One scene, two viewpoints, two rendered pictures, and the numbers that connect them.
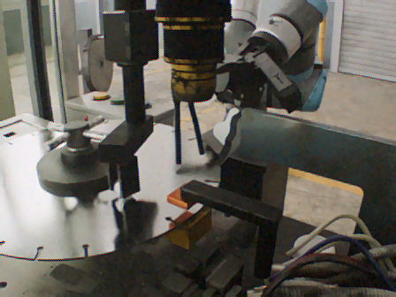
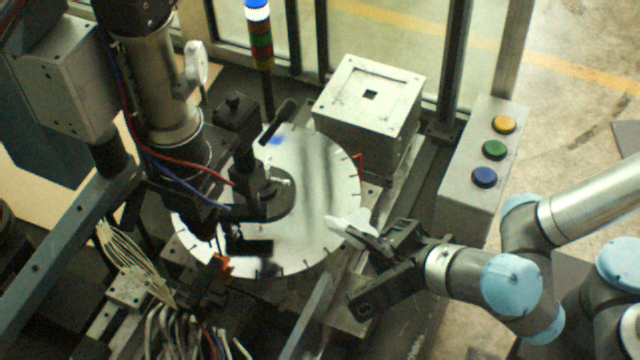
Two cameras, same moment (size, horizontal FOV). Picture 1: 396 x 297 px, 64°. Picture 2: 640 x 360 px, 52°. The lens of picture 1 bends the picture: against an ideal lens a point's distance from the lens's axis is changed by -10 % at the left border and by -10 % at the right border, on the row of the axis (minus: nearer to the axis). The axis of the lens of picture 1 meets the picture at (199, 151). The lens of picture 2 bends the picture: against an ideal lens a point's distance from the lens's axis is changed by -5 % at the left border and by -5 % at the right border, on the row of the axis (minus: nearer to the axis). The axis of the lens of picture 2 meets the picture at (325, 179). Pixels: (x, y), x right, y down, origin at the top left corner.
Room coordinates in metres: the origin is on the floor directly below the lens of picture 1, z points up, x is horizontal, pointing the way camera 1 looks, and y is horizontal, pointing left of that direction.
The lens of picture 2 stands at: (0.37, -0.56, 1.91)
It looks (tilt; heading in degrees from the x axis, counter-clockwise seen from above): 53 degrees down; 82
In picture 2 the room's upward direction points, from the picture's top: 3 degrees counter-clockwise
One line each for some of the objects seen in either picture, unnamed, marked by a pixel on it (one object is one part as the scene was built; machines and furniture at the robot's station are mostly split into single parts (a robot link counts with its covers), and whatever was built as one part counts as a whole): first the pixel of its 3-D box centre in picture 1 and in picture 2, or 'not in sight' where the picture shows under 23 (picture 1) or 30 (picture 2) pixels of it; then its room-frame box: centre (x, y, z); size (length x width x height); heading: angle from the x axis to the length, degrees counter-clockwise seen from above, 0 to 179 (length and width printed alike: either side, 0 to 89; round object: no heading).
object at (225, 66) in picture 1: (225, 77); (369, 245); (0.51, -0.04, 1.02); 0.09 x 0.02 x 0.05; 129
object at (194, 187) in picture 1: (222, 228); (209, 286); (0.25, -0.02, 0.95); 0.10 x 0.03 x 0.07; 55
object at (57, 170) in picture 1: (80, 156); (264, 189); (0.36, 0.14, 0.96); 0.11 x 0.11 x 0.03
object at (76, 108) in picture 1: (118, 133); (481, 172); (0.79, 0.20, 0.82); 0.28 x 0.11 x 0.15; 55
